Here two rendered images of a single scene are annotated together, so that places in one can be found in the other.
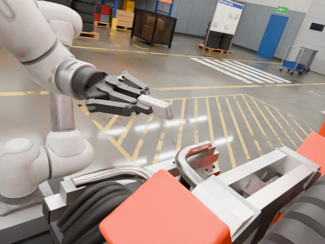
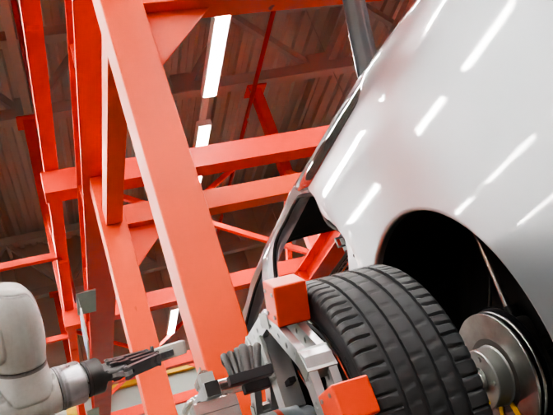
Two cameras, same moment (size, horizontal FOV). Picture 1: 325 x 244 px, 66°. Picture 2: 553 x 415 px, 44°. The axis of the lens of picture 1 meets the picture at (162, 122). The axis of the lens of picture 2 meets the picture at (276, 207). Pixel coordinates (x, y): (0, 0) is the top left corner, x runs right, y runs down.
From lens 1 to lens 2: 1.47 m
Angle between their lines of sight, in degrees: 79
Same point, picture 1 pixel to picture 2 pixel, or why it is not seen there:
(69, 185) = (205, 373)
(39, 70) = (44, 377)
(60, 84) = (71, 383)
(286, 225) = not seen: hidden behind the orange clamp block
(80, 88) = (99, 371)
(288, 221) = not seen: hidden behind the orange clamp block
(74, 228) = (243, 361)
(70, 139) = not seen: outside the picture
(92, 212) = (242, 351)
